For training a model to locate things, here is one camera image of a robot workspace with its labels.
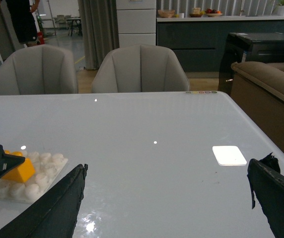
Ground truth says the left grey chair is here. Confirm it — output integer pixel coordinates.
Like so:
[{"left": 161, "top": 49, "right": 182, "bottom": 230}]
[{"left": 0, "top": 45, "right": 78, "bottom": 95}]

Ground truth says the beige sofa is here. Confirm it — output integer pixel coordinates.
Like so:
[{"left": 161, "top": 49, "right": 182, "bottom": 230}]
[{"left": 230, "top": 61, "right": 284, "bottom": 153}]

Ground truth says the black appliance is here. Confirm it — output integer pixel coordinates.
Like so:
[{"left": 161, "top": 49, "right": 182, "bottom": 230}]
[{"left": 218, "top": 33, "right": 284, "bottom": 94}]

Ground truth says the bread plate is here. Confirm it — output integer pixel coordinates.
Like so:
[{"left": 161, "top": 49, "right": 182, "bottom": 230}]
[{"left": 189, "top": 7, "right": 205, "bottom": 17}]

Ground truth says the white studded base plate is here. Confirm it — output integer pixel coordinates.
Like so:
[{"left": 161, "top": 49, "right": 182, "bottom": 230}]
[{"left": 0, "top": 150, "right": 68, "bottom": 204}]

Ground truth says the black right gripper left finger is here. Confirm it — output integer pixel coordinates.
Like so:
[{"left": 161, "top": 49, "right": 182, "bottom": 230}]
[{"left": 0, "top": 164, "right": 88, "bottom": 238}]

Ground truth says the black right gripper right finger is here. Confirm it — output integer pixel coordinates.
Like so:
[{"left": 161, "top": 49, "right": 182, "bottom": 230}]
[{"left": 247, "top": 153, "right": 284, "bottom": 238}]

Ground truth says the dark kitchen counter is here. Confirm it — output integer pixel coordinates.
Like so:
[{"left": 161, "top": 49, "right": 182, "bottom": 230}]
[{"left": 156, "top": 15, "right": 284, "bottom": 72}]

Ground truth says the right grey chair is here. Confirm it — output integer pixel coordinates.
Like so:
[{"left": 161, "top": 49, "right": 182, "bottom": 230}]
[{"left": 91, "top": 44, "right": 190, "bottom": 93}]

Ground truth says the red box on floor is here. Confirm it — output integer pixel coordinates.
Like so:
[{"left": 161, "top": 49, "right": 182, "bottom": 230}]
[{"left": 37, "top": 31, "right": 45, "bottom": 45}]

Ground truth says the yellow toy block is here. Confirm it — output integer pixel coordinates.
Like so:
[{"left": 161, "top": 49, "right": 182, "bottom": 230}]
[{"left": 2, "top": 157, "right": 36, "bottom": 183}]

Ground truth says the fruit bowl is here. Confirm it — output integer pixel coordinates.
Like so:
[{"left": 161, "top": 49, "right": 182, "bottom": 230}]
[{"left": 205, "top": 8, "right": 223, "bottom": 17}]

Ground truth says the grey chair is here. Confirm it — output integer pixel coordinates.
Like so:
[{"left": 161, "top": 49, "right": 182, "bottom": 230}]
[
  {"left": 91, "top": 44, "right": 190, "bottom": 93},
  {"left": 0, "top": 45, "right": 78, "bottom": 95}
]

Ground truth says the grey curtain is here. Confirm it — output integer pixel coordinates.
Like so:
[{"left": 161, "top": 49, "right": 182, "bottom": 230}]
[{"left": 78, "top": 0, "right": 119, "bottom": 69}]

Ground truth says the white drawer cabinet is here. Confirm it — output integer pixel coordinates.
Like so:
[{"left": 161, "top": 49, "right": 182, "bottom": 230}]
[{"left": 116, "top": 0, "right": 156, "bottom": 48}]

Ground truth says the person in black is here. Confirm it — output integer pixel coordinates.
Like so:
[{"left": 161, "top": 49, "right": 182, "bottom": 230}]
[{"left": 6, "top": 0, "right": 40, "bottom": 47}]

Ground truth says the wicker basket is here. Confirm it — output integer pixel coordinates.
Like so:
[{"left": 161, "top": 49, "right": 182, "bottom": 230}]
[{"left": 158, "top": 9, "right": 175, "bottom": 18}]

